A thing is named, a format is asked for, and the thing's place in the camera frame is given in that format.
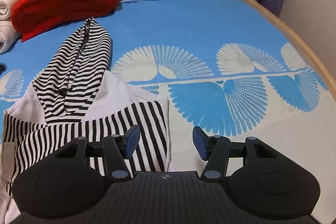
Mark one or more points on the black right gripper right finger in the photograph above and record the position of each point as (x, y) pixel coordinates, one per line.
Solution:
(256, 177)

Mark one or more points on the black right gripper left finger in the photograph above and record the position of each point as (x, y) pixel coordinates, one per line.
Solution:
(76, 176)

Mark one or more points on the striped grey hooded sweater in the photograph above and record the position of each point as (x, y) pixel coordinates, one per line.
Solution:
(76, 95)

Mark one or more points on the blue white patterned bedsheet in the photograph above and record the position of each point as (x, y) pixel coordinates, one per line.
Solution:
(225, 68)

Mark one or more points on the folded white quilt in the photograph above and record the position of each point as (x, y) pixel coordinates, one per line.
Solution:
(9, 34)

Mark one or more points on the red knitted blanket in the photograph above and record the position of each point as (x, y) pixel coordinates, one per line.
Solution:
(31, 18)

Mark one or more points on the wooden bed frame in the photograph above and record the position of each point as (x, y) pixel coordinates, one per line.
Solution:
(301, 47)

